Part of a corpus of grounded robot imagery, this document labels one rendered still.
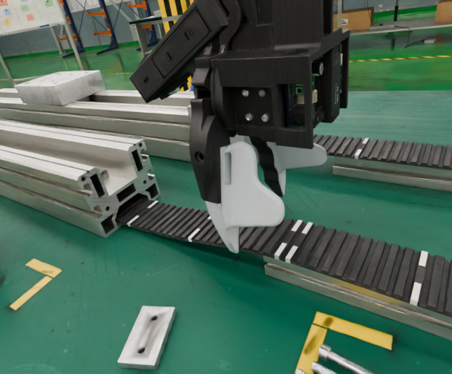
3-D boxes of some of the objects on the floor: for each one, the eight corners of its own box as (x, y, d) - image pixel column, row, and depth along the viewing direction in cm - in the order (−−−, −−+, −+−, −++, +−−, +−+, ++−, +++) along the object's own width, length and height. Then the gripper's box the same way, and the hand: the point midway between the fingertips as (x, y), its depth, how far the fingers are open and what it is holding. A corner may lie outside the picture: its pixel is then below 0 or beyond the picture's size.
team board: (6, 101, 554) (-65, -36, 454) (26, 92, 595) (-36, -35, 495) (84, 90, 521) (25, -59, 420) (99, 81, 562) (49, -57, 462)
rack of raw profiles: (61, 58, 1017) (27, -25, 903) (84, 51, 1080) (55, -27, 967) (138, 50, 855) (109, -51, 741) (159, 43, 918) (136, -52, 805)
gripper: (262, -121, 10) (295, 306, 21) (370, -94, 20) (355, 193, 31) (98, -58, 15) (194, 266, 26) (249, -60, 25) (273, 178, 35)
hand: (251, 210), depth 29 cm, fingers open, 8 cm apart
